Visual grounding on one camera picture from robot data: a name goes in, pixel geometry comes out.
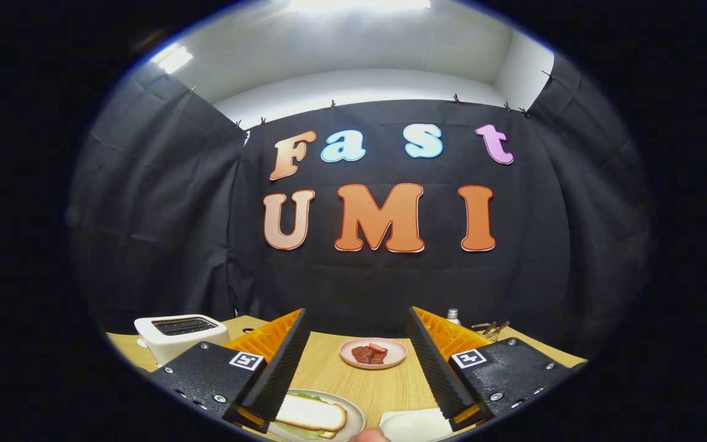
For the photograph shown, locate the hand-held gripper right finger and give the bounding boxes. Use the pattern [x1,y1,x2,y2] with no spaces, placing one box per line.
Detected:
[407,306,575,432]

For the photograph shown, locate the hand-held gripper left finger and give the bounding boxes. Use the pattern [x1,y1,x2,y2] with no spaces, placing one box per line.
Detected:
[148,308,311,433]

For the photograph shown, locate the toasted bread slice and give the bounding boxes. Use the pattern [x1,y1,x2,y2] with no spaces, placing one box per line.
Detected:
[275,394,348,433]

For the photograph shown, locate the pink plate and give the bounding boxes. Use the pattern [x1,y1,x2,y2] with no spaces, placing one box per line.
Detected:
[339,338,408,370]

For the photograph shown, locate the square white plate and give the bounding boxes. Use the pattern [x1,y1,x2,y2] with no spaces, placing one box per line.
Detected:
[379,408,452,442]

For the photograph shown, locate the brown cooked meat slices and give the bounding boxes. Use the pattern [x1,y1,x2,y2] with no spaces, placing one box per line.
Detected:
[351,346,387,365]

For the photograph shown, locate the round white plate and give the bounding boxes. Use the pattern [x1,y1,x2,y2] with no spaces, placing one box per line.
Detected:
[266,389,366,442]

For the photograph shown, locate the black backdrop cloth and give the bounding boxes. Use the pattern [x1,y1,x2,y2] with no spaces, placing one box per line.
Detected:
[65,52,655,363]

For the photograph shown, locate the white toaster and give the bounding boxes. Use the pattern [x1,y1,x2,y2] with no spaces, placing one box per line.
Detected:
[134,314,230,367]

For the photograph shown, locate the small ceiling light panel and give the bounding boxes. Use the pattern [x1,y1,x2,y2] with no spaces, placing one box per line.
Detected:
[150,43,195,74]

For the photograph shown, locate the wire utensil holder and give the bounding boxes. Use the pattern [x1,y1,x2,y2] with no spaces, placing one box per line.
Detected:
[471,320,511,343]

